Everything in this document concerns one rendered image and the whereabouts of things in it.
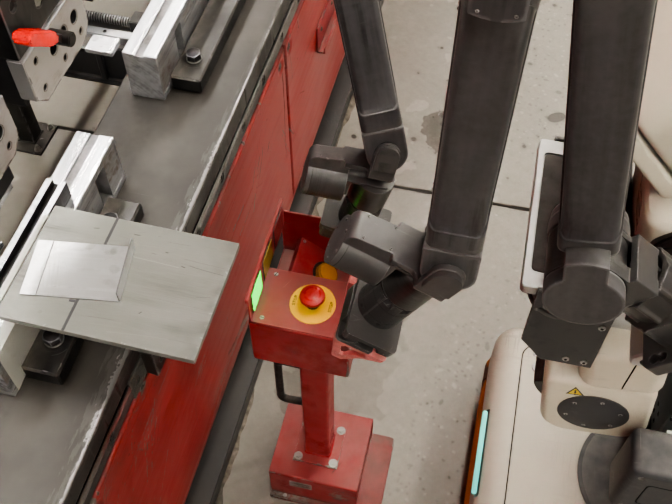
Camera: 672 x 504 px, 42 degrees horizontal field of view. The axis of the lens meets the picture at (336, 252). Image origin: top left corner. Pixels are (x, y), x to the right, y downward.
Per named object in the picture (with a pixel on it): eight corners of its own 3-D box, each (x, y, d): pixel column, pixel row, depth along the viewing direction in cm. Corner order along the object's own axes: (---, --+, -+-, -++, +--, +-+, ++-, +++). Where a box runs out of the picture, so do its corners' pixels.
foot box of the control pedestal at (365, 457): (377, 521, 195) (380, 503, 185) (269, 496, 198) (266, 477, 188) (394, 439, 206) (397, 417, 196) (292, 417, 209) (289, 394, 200)
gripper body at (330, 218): (326, 197, 135) (337, 168, 129) (389, 217, 136) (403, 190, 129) (317, 230, 131) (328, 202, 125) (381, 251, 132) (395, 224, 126)
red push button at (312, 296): (322, 319, 135) (321, 307, 132) (297, 314, 136) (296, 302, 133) (328, 298, 137) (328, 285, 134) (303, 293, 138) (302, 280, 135)
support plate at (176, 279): (195, 364, 106) (194, 360, 106) (-4, 319, 110) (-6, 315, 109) (240, 247, 116) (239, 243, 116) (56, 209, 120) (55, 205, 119)
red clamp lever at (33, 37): (33, 31, 92) (77, 31, 101) (-3, 25, 93) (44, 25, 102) (32, 48, 93) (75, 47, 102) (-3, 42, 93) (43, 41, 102)
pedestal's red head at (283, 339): (348, 378, 142) (349, 321, 127) (253, 358, 144) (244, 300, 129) (373, 278, 153) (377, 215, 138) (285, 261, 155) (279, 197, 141)
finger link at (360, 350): (307, 360, 105) (342, 332, 98) (321, 310, 109) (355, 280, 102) (356, 382, 107) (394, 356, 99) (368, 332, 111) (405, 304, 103)
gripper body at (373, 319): (338, 338, 99) (369, 313, 93) (357, 265, 104) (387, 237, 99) (387, 360, 100) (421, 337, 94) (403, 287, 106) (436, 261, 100)
